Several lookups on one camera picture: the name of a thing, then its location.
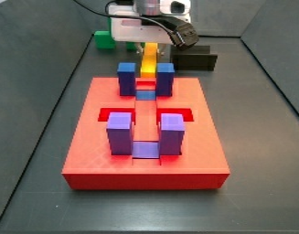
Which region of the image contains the black U-shaped block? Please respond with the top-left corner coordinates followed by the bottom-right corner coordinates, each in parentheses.
top-left (169, 46), bottom-right (218, 71)

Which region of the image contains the yellow rectangular bar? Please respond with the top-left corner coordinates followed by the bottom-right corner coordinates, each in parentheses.
top-left (140, 43), bottom-right (157, 78)

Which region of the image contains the red board with slots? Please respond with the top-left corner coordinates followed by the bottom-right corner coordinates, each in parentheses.
top-left (63, 78), bottom-right (230, 190)

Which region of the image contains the black cable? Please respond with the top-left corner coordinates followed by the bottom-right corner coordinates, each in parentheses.
top-left (72, 0), bottom-right (179, 39)

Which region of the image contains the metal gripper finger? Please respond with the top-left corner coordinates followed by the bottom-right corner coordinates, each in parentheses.
top-left (157, 44), bottom-right (169, 63)
top-left (135, 42), bottom-right (144, 56)

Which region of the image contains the purple U-shaped block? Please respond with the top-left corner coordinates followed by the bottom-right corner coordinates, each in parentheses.
top-left (107, 112), bottom-right (184, 159)

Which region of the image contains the green arch block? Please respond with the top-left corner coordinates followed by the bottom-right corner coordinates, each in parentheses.
top-left (92, 30), bottom-right (137, 51)

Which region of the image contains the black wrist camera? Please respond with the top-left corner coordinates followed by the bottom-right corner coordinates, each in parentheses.
top-left (151, 16), bottom-right (199, 50)

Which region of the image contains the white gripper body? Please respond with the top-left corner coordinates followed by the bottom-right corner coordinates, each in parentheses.
top-left (107, 3), bottom-right (191, 44)

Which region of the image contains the dark blue U-shaped block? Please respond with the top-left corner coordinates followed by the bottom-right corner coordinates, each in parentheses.
top-left (117, 63), bottom-right (175, 97)

